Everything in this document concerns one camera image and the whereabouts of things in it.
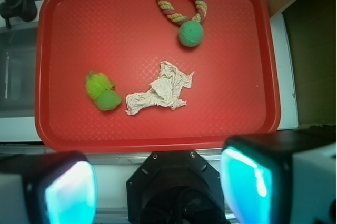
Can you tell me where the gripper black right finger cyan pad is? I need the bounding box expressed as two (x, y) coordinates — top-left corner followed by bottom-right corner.
(220, 130), (336, 223)

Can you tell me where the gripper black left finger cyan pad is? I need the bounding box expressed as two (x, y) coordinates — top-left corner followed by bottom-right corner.
(1, 151), (97, 223)

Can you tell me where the crumpled white paper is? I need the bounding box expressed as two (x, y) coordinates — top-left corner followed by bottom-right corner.
(125, 61), (194, 116)

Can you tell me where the green plush toy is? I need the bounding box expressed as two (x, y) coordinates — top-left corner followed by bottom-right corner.
(85, 71), (122, 111)

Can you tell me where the clear plastic bin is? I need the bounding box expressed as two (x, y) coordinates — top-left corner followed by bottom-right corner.
(1, 23), (38, 118)

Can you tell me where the red plastic tray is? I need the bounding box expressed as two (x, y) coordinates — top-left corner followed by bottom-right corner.
(35, 0), (281, 152)

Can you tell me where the rope toy with green ball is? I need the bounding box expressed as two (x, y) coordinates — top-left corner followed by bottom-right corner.
(156, 0), (208, 47)

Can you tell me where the black clamp mount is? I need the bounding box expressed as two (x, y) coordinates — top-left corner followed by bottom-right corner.
(1, 0), (38, 29)

